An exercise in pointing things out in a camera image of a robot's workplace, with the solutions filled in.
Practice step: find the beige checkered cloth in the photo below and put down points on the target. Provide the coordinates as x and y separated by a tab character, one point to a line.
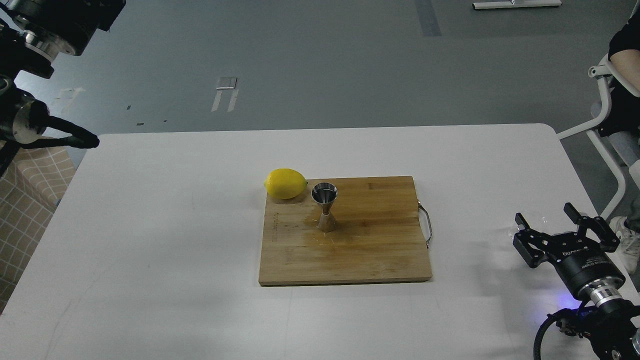
30	191

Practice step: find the seated person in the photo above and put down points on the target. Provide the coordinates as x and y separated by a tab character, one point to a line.
623	123

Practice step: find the wooden cutting board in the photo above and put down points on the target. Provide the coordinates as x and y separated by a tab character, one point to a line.
378	237

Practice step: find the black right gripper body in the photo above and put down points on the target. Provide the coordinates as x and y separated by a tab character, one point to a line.
578	267

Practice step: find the clear glass cup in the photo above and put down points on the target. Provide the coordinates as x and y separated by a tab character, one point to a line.
536	221

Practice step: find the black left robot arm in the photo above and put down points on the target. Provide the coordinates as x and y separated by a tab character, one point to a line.
26	122

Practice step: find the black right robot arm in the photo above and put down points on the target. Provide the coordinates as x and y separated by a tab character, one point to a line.
606	320

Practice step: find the white floor rail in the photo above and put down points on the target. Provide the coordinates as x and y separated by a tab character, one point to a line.
515	4

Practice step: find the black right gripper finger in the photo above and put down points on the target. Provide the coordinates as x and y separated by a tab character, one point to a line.
537	247
608	240

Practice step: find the yellow lemon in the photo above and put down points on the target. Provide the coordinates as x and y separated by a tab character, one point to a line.
284	183

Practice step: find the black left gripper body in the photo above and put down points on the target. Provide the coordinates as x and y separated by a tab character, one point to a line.
68	25

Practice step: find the steel double jigger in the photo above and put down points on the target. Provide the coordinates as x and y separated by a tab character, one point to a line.
324	194

